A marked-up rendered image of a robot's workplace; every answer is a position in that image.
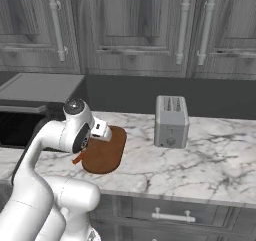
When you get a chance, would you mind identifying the brown cutting board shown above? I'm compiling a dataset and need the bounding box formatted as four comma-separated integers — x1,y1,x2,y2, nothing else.
80,125,128,175

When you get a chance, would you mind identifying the grey drawer front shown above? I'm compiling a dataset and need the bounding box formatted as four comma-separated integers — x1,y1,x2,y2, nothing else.
114,195,236,230
116,225,256,241

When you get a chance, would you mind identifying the white drawer handle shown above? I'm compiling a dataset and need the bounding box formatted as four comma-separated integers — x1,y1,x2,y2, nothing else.
151,207,197,224

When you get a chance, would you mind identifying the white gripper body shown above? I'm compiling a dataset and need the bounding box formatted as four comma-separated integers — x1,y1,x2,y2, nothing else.
100,122,113,143

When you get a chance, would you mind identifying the grey toaster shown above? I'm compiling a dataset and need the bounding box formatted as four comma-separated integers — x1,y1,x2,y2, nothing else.
153,95,190,150

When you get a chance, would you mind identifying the white cupboard handle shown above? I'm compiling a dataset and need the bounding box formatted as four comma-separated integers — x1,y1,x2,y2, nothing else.
175,0,191,66
196,0,217,67
48,0,69,63

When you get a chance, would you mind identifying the grey microwave oven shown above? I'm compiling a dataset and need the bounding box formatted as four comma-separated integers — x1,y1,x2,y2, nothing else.
0,72,86,150

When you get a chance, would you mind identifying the grey wooden cupboard door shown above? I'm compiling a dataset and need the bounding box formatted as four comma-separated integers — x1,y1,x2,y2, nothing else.
79,0,196,79
0,0,82,75
192,0,256,82

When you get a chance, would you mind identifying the small orange stick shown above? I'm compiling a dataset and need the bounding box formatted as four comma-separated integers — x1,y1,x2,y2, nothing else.
72,152,83,165

